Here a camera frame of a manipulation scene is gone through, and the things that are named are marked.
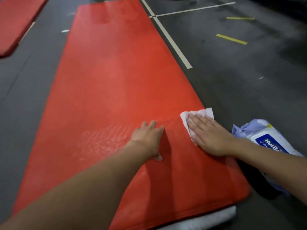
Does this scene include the person's right hand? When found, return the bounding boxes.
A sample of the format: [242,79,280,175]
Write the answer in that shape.
[186,113,241,158]

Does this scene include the person's left hand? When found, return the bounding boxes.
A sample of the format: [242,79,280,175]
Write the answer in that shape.
[129,120,165,162]

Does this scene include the red mat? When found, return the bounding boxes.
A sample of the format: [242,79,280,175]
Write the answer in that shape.
[0,0,50,58]
[12,0,252,230]

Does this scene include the yellow tape strip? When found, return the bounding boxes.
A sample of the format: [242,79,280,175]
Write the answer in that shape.
[226,16,256,21]
[216,34,248,45]

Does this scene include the person's right forearm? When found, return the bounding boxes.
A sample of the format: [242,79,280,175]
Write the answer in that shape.
[231,137,307,205]

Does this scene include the white fluffy padding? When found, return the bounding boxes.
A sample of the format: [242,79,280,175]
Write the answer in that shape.
[156,206,237,230]

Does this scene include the person's left forearm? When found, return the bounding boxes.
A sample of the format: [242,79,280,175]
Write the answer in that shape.
[0,141,152,230]

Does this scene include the pale blue wipes pack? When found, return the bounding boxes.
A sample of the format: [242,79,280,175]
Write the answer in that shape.
[231,119,305,193]

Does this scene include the white wet wipe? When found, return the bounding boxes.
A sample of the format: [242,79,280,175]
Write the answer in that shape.
[180,107,215,144]

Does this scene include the black gym machine frame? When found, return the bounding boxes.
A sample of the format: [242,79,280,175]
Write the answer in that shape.
[244,0,307,22]

